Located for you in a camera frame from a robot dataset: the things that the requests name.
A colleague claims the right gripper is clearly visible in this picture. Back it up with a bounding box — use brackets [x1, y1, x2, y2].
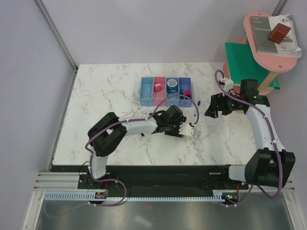
[204, 90, 243, 118]

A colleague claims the blue-capped white pen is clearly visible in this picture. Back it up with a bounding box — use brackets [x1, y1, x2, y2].
[194, 101, 201, 117]

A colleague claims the light blue bin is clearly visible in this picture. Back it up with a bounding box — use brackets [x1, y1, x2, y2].
[139, 77, 154, 107]
[166, 82, 179, 107]

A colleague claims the purple bin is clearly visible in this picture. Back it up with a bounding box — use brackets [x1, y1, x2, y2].
[178, 78, 193, 108]

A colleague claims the pink eraser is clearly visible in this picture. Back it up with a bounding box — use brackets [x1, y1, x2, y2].
[154, 83, 162, 92]

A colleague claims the pink bin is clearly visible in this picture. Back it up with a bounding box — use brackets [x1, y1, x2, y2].
[153, 77, 166, 106]

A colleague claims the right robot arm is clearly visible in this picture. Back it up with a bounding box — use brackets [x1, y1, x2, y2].
[204, 79, 295, 189]

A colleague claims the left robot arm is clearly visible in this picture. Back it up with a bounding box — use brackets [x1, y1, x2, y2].
[85, 105, 194, 188]

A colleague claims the green folder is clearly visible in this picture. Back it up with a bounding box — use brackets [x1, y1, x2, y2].
[223, 43, 270, 91]

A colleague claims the pink two-tier stand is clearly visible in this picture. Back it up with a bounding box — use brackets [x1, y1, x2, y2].
[235, 12, 298, 95]

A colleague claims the grey setup guide booklet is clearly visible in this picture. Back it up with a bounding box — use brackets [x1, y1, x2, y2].
[250, 16, 277, 53]

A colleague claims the white spiral notebook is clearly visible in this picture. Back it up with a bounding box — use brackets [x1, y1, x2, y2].
[269, 14, 302, 58]

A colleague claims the dark red card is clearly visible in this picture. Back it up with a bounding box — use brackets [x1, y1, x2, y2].
[268, 23, 291, 44]

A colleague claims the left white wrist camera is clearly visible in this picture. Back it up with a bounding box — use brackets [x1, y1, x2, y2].
[179, 123, 195, 137]

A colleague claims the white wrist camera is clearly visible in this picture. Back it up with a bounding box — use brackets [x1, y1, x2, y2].
[219, 78, 234, 93]
[179, 123, 195, 137]

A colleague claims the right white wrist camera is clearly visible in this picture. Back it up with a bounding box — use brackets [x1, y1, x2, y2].
[219, 78, 234, 93]

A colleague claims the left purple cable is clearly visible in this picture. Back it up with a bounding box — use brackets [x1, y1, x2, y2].
[84, 95, 200, 218]

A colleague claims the purple cable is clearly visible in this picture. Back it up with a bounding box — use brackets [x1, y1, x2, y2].
[215, 69, 285, 208]
[84, 95, 200, 218]

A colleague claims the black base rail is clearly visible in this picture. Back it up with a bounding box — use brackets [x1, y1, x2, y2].
[51, 165, 248, 197]

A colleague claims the white slotted cable duct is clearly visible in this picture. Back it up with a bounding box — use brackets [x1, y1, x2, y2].
[44, 191, 226, 202]

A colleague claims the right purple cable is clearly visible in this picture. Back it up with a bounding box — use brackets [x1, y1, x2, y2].
[215, 69, 285, 208]

